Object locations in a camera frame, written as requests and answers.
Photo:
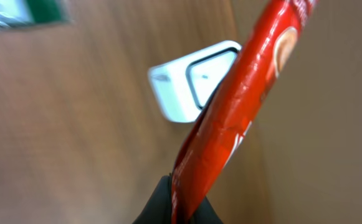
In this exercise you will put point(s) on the red chocolate bar packet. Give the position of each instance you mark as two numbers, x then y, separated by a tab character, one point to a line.
224	122

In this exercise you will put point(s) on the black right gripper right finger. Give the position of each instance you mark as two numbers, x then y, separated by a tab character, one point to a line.
205	214

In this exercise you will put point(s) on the large green 3M package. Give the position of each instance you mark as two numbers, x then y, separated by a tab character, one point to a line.
18	14

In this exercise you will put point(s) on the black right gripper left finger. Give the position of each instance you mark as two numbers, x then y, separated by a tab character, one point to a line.
158	208

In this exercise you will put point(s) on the white barcode scanner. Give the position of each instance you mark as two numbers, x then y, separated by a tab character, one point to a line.
183	86

